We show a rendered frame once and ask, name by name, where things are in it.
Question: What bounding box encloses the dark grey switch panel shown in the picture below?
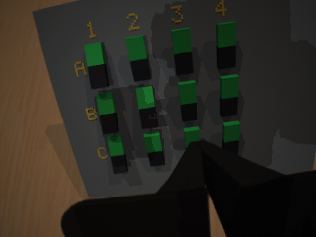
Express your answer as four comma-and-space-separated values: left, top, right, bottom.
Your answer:
32, 0, 316, 198

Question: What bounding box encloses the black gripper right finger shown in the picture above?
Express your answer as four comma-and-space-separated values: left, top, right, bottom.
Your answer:
198, 140, 316, 237

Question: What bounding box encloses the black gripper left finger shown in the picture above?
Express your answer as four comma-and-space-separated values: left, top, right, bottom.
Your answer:
61, 141, 211, 237

